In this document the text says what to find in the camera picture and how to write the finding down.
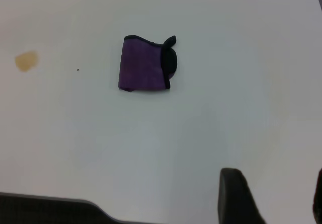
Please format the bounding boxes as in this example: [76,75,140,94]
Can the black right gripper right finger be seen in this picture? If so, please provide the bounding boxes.
[312,168,322,224]

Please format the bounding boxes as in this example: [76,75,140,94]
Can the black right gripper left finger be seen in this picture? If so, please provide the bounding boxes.
[217,168,268,224]

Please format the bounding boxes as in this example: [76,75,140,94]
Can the light brown coffee spill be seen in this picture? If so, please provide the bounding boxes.
[15,50,39,72]

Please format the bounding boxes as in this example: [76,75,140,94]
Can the purple cloth with black trim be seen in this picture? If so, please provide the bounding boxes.
[117,34,179,93]

